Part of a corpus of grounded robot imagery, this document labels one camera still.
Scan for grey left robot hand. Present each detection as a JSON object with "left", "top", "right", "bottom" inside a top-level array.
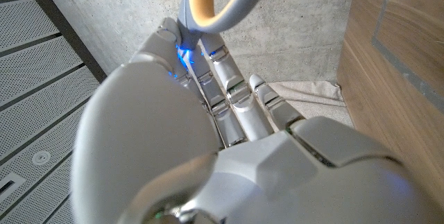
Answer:
[{"left": 71, "top": 17, "right": 444, "bottom": 224}]

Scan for grey yellow handled scissors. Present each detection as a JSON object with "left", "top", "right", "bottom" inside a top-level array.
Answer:
[{"left": 176, "top": 0, "right": 277, "bottom": 50}]

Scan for beige striped cloth backdrop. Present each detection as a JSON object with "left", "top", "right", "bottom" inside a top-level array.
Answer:
[{"left": 268, "top": 80, "right": 354, "bottom": 128}]

